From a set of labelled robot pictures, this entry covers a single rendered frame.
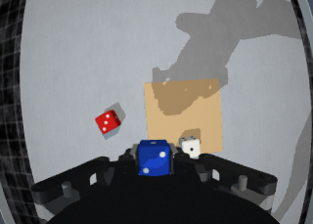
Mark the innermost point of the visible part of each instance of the blue die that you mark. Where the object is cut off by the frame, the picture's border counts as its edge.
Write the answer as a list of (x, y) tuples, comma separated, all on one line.
[(153, 157)]

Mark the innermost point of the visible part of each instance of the tan square mat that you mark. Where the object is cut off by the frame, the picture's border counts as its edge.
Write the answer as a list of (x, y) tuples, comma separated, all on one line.
[(177, 109)]

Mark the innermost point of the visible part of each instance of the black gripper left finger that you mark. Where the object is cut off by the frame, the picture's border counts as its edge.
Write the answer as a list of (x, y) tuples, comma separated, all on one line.
[(53, 194)]

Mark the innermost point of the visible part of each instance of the red die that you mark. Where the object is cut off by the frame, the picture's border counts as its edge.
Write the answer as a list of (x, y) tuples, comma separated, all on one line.
[(107, 121)]

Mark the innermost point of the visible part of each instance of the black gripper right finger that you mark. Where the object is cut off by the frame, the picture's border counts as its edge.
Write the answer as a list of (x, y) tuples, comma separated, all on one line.
[(248, 183)]

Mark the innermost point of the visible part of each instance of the white die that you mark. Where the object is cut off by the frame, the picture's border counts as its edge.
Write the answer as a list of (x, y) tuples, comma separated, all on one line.
[(190, 145)]

